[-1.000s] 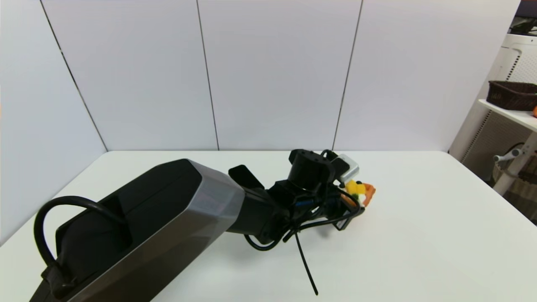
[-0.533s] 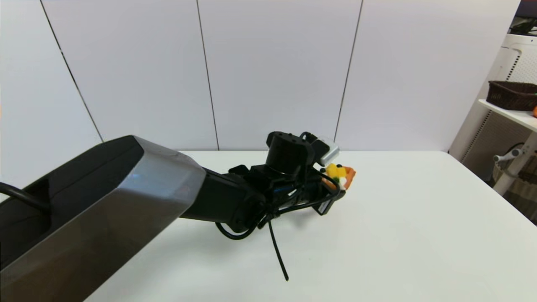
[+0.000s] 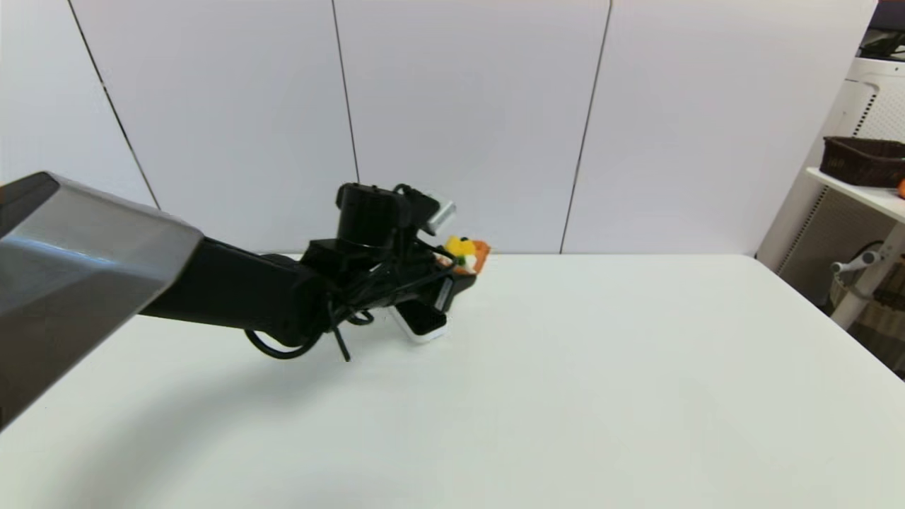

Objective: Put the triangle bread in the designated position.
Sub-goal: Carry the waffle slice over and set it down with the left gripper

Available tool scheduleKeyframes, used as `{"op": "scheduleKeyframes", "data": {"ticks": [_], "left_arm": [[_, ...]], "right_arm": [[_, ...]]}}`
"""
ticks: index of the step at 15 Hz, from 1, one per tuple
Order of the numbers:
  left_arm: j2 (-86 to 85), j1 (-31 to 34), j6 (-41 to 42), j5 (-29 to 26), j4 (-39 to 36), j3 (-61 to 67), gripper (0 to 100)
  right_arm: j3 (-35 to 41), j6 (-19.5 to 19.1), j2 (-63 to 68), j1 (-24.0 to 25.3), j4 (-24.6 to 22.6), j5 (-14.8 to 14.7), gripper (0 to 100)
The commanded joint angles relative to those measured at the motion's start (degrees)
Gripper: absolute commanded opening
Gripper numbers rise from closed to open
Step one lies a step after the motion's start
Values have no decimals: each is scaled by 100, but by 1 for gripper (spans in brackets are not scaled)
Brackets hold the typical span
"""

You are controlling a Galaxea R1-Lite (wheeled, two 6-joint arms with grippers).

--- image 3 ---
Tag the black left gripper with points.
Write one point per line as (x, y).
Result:
(424, 286)

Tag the triangle waffle bread with fruit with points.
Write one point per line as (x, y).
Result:
(472, 256)

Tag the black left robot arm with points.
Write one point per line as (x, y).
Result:
(85, 268)

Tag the black and white eraser block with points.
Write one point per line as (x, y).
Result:
(424, 324)

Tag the white perforated cabinet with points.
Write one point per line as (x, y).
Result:
(827, 226)

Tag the dark brown wicker basket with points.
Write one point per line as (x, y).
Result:
(859, 164)

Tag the white shelf board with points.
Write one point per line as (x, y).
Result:
(866, 196)

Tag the light brown woven basket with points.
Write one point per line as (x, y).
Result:
(887, 322)

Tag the black device on cabinet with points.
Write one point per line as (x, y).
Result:
(884, 47)

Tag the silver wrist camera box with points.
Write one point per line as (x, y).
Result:
(442, 213)

